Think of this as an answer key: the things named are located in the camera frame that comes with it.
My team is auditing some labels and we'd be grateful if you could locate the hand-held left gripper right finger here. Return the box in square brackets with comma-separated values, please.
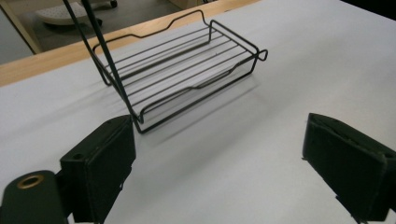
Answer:
[301, 112, 396, 224]

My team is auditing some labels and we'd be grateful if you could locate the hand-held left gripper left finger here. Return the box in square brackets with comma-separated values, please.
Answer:
[55, 114, 137, 224]

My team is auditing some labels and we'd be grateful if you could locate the black wire rack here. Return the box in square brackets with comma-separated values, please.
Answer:
[62, 0, 269, 135]

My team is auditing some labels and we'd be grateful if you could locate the white cabinet panel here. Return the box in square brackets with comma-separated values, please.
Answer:
[0, 8, 35, 65]

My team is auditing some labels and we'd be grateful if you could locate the white chair base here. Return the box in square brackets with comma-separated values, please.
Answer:
[34, 0, 119, 28]

